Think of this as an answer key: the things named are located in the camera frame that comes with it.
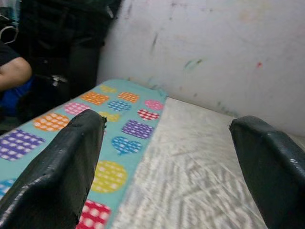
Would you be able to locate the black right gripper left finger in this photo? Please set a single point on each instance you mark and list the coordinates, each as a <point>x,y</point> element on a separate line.
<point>54,176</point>

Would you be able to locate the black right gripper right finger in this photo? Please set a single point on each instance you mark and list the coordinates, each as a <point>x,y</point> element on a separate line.
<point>276,176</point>

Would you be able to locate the teal mat with colourful shapes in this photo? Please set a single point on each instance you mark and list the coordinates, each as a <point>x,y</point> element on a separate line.
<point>126,145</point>

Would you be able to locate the white patterned mattress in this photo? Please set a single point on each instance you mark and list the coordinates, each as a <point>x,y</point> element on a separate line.
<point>190,167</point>

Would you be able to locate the person in black shirt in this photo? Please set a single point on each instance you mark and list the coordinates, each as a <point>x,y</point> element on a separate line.
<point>14,71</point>

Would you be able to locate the black hanging clothes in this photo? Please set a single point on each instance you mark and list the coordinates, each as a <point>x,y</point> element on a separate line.
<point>71,35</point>

